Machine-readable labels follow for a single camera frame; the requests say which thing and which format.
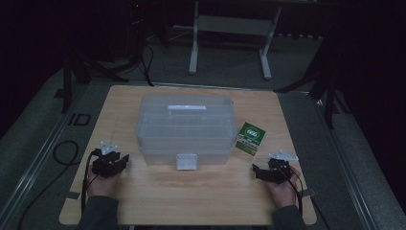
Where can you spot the black tripod stand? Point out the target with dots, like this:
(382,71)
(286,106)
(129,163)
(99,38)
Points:
(67,86)

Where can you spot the dark equipment rack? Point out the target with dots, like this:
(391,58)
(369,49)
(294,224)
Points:
(137,28)

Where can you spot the metal floor rail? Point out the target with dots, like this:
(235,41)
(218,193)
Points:
(38,156)
(348,166)

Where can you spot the person's left hand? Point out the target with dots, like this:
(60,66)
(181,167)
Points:
(103,187)

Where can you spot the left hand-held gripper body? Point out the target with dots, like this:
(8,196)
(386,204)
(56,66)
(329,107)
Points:
(107,164)

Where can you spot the black angled stand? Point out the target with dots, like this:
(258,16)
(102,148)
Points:
(329,105)

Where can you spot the clear plastic storage box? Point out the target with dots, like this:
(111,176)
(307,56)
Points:
(186,131)

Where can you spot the green card box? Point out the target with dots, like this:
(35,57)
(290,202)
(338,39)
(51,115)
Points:
(251,138)

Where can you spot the person's right hand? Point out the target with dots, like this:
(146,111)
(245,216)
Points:
(284,193)

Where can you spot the grey tape piece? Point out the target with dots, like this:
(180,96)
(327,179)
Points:
(72,195)
(307,192)

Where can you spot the white metal stand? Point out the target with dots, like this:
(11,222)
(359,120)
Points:
(234,25)

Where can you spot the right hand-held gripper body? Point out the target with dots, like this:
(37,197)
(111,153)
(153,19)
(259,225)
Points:
(280,169)

